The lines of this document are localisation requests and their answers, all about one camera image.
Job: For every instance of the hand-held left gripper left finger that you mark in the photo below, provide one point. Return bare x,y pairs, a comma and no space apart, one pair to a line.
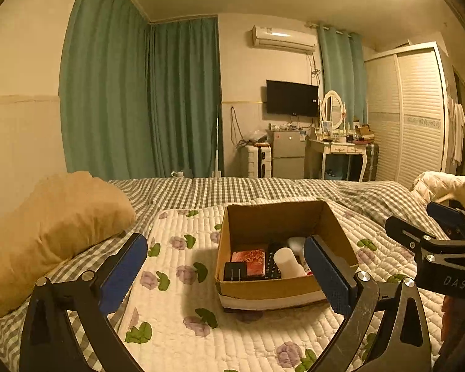
120,275

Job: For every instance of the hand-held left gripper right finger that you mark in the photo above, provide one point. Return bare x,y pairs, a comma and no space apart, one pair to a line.
327,275

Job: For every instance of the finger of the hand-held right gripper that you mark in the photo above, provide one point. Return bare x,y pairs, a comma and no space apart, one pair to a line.
445,213
407,232

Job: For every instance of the small red and white tube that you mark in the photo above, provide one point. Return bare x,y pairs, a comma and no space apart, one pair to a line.
308,269

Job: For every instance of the white cylindrical bottle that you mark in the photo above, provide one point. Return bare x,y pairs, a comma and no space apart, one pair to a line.
288,261

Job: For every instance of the black remote control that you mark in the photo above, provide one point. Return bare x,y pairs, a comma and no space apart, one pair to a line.
273,267

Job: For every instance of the cardboard box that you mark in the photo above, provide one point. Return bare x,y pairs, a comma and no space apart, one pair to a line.
275,217

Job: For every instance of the red patterned packet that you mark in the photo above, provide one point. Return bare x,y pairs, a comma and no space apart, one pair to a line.
250,261

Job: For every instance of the black power adapter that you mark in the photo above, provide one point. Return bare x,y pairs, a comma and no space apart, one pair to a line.
234,272

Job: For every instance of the person's right hand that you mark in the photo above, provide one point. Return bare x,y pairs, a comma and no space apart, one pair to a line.
451,314

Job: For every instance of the cream padded jacket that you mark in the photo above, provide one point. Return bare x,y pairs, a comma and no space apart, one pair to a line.
441,184

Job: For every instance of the white quilted floral mat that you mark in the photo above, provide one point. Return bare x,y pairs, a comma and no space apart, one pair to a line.
178,317

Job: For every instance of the tan pillow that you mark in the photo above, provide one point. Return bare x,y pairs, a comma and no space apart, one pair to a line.
54,232

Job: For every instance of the dark suitcase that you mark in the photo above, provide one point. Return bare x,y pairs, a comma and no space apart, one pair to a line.
371,162

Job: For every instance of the hanging white towels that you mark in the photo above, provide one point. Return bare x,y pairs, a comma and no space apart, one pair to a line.
457,131

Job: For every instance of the white louvred wardrobe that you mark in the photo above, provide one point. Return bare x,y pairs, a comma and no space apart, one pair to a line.
414,116

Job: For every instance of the white dressing table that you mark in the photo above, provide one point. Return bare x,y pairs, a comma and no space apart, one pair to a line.
339,149

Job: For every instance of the brown box on dresser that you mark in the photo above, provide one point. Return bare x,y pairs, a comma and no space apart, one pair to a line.
364,131

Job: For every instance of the silver small fridge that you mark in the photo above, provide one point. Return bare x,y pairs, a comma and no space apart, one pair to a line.
288,155

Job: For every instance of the white ribbed suitcase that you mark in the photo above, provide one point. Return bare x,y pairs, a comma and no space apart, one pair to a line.
254,161

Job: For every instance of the white oval mirror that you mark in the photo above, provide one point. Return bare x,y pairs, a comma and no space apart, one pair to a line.
332,108

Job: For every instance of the white pole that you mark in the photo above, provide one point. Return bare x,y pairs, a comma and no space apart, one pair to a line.
217,143

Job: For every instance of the narrow green curtain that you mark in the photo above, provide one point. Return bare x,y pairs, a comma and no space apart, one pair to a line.
341,73

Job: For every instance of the wide green curtain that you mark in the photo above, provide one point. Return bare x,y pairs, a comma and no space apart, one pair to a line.
104,85

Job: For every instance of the white air conditioner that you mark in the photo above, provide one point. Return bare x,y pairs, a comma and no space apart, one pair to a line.
283,38

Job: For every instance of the black wall television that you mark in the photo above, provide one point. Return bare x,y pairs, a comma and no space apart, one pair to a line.
292,99

